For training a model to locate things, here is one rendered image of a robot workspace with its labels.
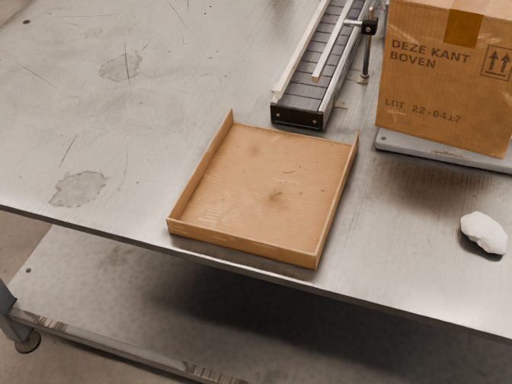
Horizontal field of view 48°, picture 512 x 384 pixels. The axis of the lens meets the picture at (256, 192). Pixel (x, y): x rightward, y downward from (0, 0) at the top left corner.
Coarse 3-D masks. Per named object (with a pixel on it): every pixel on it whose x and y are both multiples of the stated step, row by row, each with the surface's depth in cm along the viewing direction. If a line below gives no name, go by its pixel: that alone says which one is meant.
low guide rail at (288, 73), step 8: (328, 0) 133; (320, 8) 129; (320, 16) 128; (312, 24) 124; (312, 32) 124; (304, 40) 120; (296, 48) 119; (304, 48) 120; (296, 56) 117; (288, 64) 115; (296, 64) 117; (288, 72) 113; (280, 80) 112; (288, 80) 114; (280, 88) 110; (280, 96) 111
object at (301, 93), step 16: (336, 0) 137; (336, 16) 133; (352, 16) 132; (320, 32) 129; (320, 48) 124; (336, 48) 124; (304, 64) 121; (336, 64) 120; (304, 80) 117; (320, 80) 117; (288, 96) 114; (304, 96) 114; (320, 96) 113
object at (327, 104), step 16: (368, 0) 137; (352, 32) 128; (352, 48) 126; (336, 80) 117; (272, 112) 114; (288, 112) 113; (304, 112) 111; (320, 112) 111; (304, 128) 114; (320, 128) 113
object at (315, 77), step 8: (352, 0) 121; (344, 8) 119; (344, 16) 117; (336, 24) 115; (336, 32) 113; (328, 40) 112; (336, 40) 113; (328, 48) 110; (328, 56) 109; (320, 64) 107; (320, 72) 105; (312, 80) 105
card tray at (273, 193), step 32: (224, 128) 112; (256, 128) 115; (224, 160) 109; (256, 160) 109; (288, 160) 108; (320, 160) 108; (352, 160) 106; (192, 192) 104; (224, 192) 104; (256, 192) 103; (288, 192) 103; (320, 192) 102; (192, 224) 94; (224, 224) 99; (256, 224) 98; (288, 224) 98; (320, 224) 97; (288, 256) 91; (320, 256) 93
